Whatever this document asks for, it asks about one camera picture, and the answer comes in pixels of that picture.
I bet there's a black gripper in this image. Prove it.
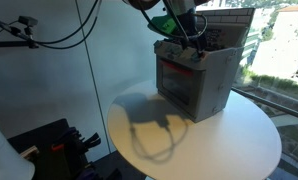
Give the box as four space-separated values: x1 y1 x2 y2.
177 9 208 56

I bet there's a grey toy stove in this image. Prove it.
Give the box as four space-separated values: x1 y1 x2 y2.
153 7 257 124

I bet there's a white building outside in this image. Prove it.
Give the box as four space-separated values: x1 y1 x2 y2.
251 4 298 82

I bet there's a black clamp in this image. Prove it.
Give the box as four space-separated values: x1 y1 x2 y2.
81 132 102 148

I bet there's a beige block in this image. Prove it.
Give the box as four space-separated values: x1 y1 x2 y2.
19 145 40 160

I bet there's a white rounded object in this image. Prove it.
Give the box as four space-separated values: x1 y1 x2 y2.
0 116 36 180

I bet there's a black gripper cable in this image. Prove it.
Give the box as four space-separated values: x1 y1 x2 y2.
137 0 209 44

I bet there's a red oven door handle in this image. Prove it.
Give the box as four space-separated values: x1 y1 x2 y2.
160 60 194 77

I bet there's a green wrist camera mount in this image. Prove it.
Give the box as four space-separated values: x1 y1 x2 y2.
151 14 178 35

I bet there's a grey window rail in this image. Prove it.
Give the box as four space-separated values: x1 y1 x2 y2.
231 86 298 123

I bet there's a black hanging cable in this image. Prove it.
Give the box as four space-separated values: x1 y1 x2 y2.
35 0 103 50
32 0 100 45

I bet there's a black camera on stand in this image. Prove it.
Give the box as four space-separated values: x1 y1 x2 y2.
17 15 39 28

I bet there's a red tool handle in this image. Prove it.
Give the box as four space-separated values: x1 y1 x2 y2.
51 143 65 152

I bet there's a black camera stand bar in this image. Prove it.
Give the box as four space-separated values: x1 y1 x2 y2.
0 15 40 50

